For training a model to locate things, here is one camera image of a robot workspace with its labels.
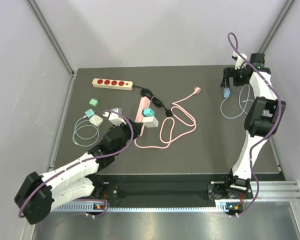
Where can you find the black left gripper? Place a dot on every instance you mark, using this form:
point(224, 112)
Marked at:
point(137, 127)

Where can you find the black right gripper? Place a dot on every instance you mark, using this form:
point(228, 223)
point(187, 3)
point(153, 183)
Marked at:
point(231, 72)

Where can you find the white charger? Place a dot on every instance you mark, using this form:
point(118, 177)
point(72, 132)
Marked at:
point(150, 122)

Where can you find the teal dual usb charger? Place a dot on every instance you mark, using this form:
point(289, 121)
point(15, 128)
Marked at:
point(148, 112)

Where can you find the white square charger plug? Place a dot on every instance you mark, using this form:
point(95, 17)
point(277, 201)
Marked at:
point(96, 120)

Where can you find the beige power strip red sockets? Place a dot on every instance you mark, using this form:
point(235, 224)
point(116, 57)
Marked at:
point(112, 84)

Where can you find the teal charger plug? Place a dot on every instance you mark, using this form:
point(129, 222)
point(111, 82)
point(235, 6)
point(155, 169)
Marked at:
point(89, 113)

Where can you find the green charger plug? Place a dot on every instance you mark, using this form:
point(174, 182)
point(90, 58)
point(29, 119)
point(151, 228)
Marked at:
point(94, 102)

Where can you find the light blue charger plug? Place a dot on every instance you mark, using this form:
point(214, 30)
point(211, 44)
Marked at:
point(226, 93)

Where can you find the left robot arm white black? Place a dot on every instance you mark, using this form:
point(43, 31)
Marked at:
point(35, 208)

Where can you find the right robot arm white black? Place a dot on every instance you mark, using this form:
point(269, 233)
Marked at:
point(261, 121)

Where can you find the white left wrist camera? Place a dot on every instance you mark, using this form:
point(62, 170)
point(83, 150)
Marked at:
point(114, 118)

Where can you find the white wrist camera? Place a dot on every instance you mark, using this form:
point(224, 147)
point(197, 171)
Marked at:
point(240, 62)
point(114, 118)

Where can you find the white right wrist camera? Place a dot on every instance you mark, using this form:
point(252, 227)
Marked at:
point(240, 62)

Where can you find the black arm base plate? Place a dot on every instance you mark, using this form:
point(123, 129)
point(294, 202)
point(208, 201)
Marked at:
point(204, 190)

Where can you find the aluminium frame post right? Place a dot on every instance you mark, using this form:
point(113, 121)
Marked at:
point(275, 27)

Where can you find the aluminium frame post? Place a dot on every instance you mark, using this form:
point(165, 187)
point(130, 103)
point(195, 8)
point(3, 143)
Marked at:
point(275, 27)
point(50, 35)

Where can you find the aluminium frame rail front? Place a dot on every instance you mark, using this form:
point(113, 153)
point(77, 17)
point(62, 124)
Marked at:
point(84, 188)

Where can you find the aluminium frame post left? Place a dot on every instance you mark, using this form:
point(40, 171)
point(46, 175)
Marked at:
point(50, 35)

